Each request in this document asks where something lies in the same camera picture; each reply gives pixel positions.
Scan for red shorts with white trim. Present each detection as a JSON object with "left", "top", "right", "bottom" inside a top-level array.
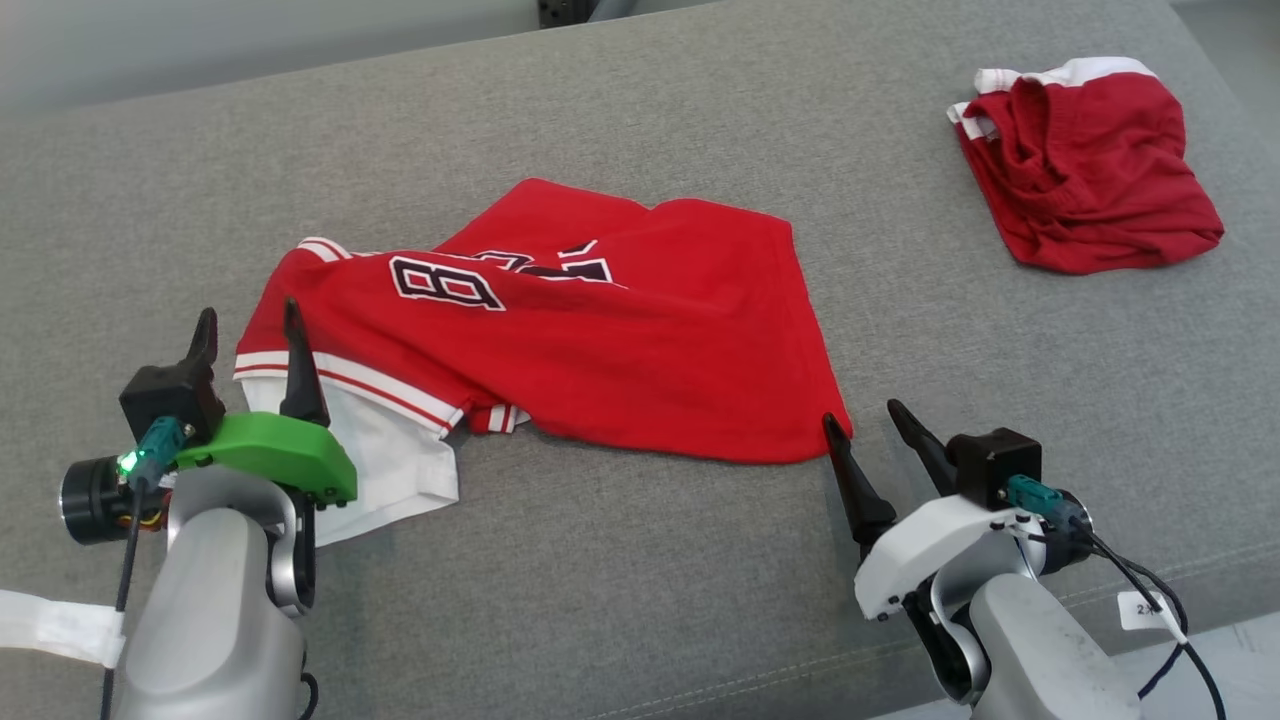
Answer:
[{"left": 946, "top": 56, "right": 1226, "bottom": 276}]

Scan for left black cable teal plug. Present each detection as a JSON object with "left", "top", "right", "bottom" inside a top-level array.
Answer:
[{"left": 98, "top": 418, "right": 191, "bottom": 720}]

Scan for black cable teal plug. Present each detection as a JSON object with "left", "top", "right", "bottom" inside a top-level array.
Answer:
[
  {"left": 98, "top": 418, "right": 191, "bottom": 720},
  {"left": 1007, "top": 474, "right": 1229, "bottom": 720}
]

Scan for red jersey with white sleeves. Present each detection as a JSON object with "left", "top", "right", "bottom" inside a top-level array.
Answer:
[{"left": 233, "top": 178, "right": 854, "bottom": 548}]

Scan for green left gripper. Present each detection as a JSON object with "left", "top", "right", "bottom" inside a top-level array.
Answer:
[{"left": 175, "top": 297, "right": 359, "bottom": 509}]

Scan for right black cable teal plug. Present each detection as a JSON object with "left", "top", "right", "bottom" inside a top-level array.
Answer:
[{"left": 1007, "top": 474, "right": 1229, "bottom": 720}]

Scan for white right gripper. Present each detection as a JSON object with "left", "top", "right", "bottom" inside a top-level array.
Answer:
[{"left": 822, "top": 399, "right": 1041, "bottom": 623}]

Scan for white fabric strap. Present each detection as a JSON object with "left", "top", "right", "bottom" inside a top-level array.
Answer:
[{"left": 0, "top": 589, "right": 128, "bottom": 669}]

